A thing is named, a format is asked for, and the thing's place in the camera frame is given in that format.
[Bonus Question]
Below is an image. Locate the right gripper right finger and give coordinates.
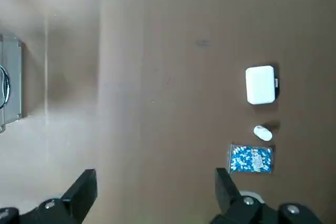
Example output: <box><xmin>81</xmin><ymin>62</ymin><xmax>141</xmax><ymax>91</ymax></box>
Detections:
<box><xmin>207</xmin><ymin>167</ymin><xmax>326</xmax><ymax>224</ymax></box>

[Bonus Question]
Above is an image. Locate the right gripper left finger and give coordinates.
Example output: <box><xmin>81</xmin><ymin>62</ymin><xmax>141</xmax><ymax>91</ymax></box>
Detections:
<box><xmin>0</xmin><ymin>168</ymin><xmax>98</xmax><ymax>224</ymax></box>

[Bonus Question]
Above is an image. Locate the silver aluminium medical case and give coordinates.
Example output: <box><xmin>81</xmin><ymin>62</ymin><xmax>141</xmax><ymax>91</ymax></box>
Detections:
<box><xmin>0</xmin><ymin>34</ymin><xmax>26</xmax><ymax>133</ymax></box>

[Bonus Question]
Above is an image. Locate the blue capsule bag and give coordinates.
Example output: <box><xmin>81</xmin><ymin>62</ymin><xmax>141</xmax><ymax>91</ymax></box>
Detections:
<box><xmin>227</xmin><ymin>144</ymin><xmax>274</xmax><ymax>174</ymax></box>

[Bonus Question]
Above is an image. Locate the small white pill bottle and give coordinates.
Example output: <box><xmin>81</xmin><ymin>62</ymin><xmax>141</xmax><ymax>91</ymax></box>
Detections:
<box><xmin>253</xmin><ymin>125</ymin><xmax>273</xmax><ymax>142</ymax></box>

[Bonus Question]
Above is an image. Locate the white plastic box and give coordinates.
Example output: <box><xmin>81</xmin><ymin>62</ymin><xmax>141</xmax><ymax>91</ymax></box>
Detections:
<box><xmin>245</xmin><ymin>65</ymin><xmax>280</xmax><ymax>105</ymax></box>

